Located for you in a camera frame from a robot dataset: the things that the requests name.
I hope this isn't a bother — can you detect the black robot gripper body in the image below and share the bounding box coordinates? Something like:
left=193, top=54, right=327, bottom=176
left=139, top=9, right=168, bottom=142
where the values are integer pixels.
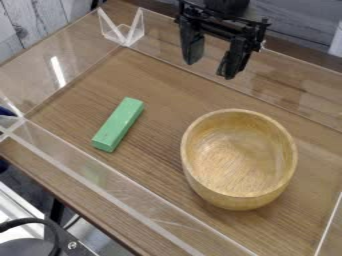
left=175, top=0, right=271, bottom=52

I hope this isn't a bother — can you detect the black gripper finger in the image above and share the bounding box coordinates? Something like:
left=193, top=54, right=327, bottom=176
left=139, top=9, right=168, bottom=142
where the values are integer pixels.
left=216, top=37, right=251, bottom=80
left=179, top=20, right=204, bottom=65

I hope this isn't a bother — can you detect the green rectangular block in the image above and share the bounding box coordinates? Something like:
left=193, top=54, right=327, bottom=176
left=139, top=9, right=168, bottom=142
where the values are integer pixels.
left=90, top=97, right=144, bottom=152

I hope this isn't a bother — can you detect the brown wooden bowl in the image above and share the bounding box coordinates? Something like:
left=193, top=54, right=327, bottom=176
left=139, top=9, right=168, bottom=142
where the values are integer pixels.
left=180, top=109, right=298, bottom=211

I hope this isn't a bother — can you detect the blue object at left edge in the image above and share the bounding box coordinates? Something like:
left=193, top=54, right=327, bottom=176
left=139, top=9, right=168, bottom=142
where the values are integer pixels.
left=0, top=105, right=17, bottom=174

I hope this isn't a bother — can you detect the clear acrylic tray wall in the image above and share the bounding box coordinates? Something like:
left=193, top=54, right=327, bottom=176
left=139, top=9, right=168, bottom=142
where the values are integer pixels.
left=0, top=1, right=342, bottom=256

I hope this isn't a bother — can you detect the black metal bracket with screw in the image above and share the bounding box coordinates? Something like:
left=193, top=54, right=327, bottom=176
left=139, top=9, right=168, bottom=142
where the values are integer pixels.
left=46, top=219, right=98, bottom=256

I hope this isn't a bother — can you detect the black cable at bottom left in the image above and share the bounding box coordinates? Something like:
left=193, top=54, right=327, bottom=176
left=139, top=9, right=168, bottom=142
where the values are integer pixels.
left=0, top=217, right=62, bottom=256

